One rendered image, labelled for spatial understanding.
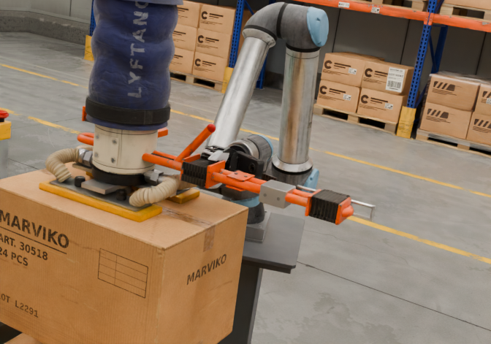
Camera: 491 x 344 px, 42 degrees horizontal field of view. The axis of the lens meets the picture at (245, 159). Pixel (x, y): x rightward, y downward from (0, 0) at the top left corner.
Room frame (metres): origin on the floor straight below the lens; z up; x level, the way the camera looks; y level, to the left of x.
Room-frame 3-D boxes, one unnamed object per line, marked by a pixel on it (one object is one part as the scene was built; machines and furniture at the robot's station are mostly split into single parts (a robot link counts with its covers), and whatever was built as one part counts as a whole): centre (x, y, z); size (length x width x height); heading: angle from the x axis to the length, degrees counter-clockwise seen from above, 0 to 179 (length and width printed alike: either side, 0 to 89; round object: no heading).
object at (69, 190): (1.62, 0.37, 1.09); 0.34 x 0.10 x 0.05; 65
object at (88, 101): (1.71, 0.33, 1.31); 0.23 x 0.23 x 0.04
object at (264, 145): (1.88, -0.02, 1.20); 0.12 x 0.09 x 0.10; 157
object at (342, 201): (1.45, -0.21, 1.21); 0.08 x 0.07 x 0.05; 65
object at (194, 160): (1.60, 0.11, 1.20); 0.10 x 0.08 x 0.06; 155
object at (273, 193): (1.51, -0.09, 1.20); 0.07 x 0.07 x 0.04; 65
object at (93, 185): (1.71, 0.33, 1.13); 0.34 x 0.25 x 0.06; 65
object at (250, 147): (1.80, 0.01, 1.20); 0.09 x 0.05 x 0.10; 67
